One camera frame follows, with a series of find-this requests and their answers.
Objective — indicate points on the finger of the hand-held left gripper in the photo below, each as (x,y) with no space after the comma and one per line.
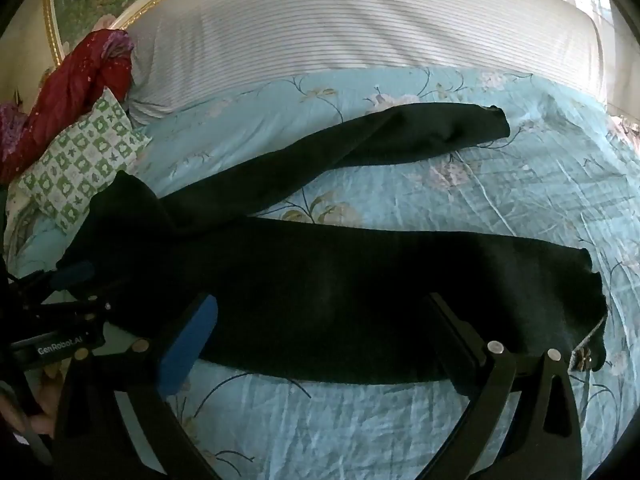
(75,311)
(74,273)

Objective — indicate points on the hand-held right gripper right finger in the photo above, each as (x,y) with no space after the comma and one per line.
(462,345)

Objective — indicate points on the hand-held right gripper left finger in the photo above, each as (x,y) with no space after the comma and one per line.
(192,340)

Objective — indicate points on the black pants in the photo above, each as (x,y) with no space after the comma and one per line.
(325,285)

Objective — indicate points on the person's left hand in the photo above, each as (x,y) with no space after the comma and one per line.
(40,407)

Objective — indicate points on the green patterned pillow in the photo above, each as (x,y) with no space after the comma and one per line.
(85,160)

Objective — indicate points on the blue floral bedsheet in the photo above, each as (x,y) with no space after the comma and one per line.
(450,200)

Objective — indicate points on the red garment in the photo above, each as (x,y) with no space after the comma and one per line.
(65,90)

